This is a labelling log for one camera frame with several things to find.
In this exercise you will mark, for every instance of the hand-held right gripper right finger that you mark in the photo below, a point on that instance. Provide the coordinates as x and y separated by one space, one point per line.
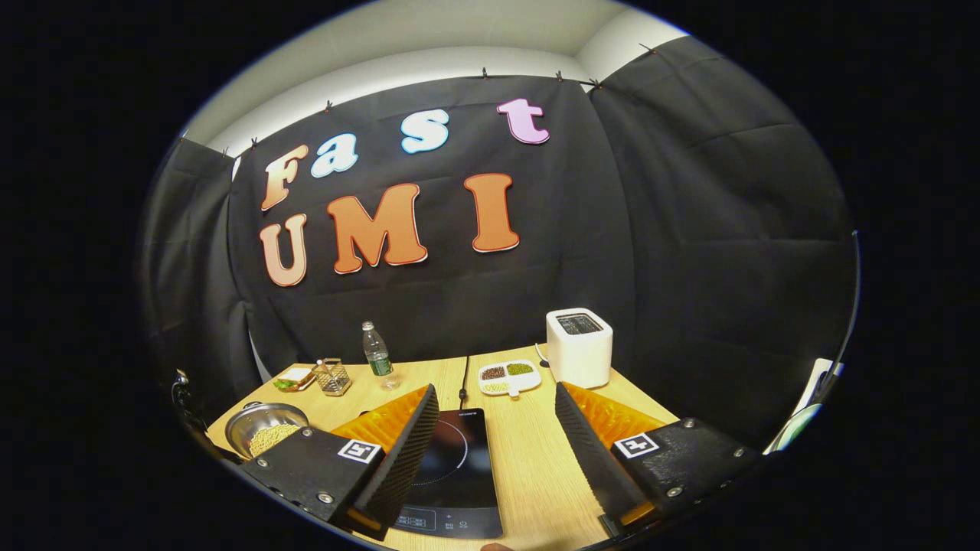
586 451

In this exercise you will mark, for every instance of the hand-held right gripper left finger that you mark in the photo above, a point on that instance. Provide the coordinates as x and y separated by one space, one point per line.
409 459

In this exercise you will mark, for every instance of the black induction cooktop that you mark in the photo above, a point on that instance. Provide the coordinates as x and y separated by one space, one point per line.
459 474

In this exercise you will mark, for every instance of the pile of yellow soybeans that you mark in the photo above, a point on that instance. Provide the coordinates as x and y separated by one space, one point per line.
272 438

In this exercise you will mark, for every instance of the white toaster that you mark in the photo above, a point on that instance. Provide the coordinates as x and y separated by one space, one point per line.
579 352

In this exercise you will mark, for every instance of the sandwich with lettuce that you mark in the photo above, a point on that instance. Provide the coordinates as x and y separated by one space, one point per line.
289 380

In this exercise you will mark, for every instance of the white divided dish with beans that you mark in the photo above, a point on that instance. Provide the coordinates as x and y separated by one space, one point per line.
509 376

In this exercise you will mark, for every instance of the clear plastic water bottle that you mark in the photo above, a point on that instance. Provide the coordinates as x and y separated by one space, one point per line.
377 356

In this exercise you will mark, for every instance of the small white plate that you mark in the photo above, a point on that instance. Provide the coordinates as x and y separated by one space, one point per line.
306 376

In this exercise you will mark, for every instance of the striped pink stick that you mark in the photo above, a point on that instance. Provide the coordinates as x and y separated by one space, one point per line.
321 363

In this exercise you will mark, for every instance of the white and green object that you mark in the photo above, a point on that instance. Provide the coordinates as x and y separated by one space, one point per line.
811 386

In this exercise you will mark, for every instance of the black backdrop cloth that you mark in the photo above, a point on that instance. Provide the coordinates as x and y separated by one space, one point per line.
689 229

